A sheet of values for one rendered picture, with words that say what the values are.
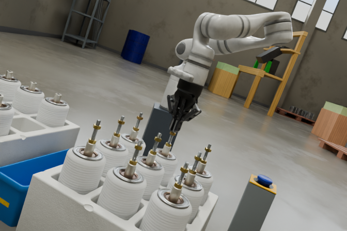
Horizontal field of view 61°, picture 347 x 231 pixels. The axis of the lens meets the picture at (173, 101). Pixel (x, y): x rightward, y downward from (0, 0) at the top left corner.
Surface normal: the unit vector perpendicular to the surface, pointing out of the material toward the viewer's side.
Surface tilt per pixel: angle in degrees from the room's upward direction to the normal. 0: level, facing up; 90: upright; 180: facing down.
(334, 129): 90
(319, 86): 90
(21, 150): 90
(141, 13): 90
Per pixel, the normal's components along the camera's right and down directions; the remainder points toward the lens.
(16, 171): 0.89, 0.33
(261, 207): -0.33, 0.03
